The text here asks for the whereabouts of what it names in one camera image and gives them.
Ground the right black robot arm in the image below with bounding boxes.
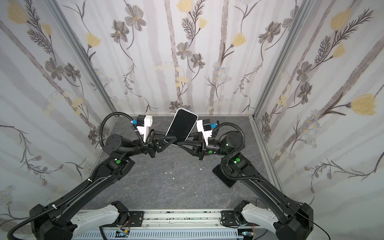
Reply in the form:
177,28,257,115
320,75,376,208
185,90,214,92
177,122,317,240

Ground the black phone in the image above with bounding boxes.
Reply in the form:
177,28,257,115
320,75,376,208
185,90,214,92
212,165,237,188
166,108,199,145

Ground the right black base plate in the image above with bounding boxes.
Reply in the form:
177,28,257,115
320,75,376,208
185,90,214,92
220,210,239,228

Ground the white slotted cable duct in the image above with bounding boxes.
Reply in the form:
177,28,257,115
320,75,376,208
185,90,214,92
73,229,244,240

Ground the aluminium mounting rail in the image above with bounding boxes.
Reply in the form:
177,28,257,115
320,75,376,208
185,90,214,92
74,208,301,231

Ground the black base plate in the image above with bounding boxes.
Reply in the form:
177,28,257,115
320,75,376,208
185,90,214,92
220,210,239,228
127,211,145,228

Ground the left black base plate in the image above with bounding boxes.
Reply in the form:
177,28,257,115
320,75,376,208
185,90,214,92
127,211,145,228

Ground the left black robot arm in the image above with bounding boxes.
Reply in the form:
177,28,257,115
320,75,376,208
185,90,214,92
7,112,177,240

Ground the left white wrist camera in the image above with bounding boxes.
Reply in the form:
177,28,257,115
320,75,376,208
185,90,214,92
132,115,153,143

